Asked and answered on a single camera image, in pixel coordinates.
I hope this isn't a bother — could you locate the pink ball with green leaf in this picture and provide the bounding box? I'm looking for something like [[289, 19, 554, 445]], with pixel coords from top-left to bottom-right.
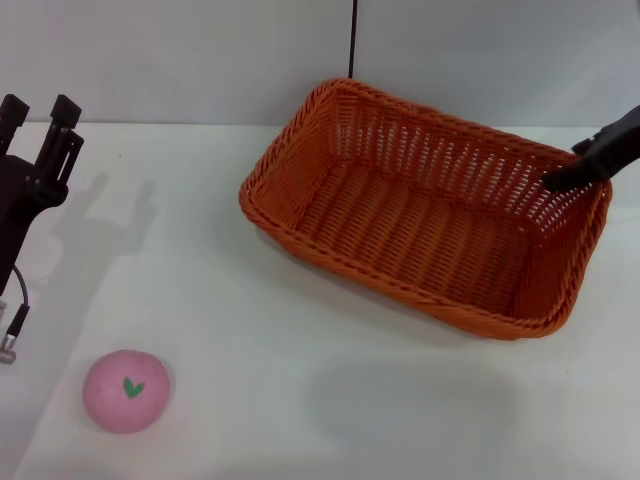
[[82, 348, 174, 435]]

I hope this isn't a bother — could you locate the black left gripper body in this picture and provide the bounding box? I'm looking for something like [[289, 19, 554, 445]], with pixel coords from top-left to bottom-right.
[[0, 154, 70, 297]]

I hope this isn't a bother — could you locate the black vertical wall strip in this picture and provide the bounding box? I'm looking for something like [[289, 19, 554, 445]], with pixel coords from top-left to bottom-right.
[[347, 0, 360, 80]]

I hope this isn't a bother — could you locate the orange woven rectangular basket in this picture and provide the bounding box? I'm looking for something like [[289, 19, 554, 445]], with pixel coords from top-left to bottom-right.
[[238, 77, 614, 342]]

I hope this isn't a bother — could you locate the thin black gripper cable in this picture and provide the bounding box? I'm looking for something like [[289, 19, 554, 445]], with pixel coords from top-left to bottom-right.
[[5, 266, 32, 337]]

